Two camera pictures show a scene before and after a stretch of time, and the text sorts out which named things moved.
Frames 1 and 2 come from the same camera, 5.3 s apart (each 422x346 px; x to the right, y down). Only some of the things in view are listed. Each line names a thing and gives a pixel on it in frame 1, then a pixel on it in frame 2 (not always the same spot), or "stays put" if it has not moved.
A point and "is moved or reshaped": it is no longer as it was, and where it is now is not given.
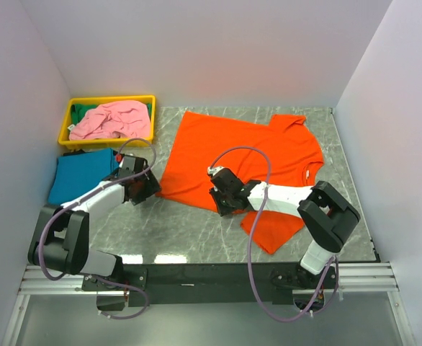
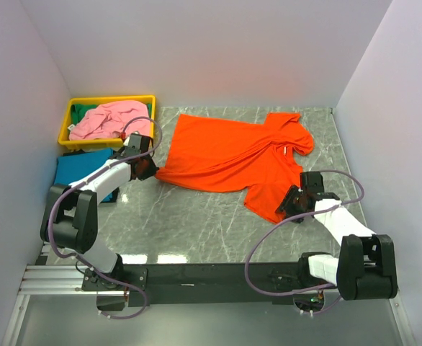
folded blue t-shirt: x=75 y=172 stays put
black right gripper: x=222 y=210 → x=286 y=204
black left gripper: x=152 y=187 → x=152 y=169
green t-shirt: x=78 y=112 stays put
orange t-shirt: x=283 y=153 is moved or reshaped
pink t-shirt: x=123 y=119 stays put
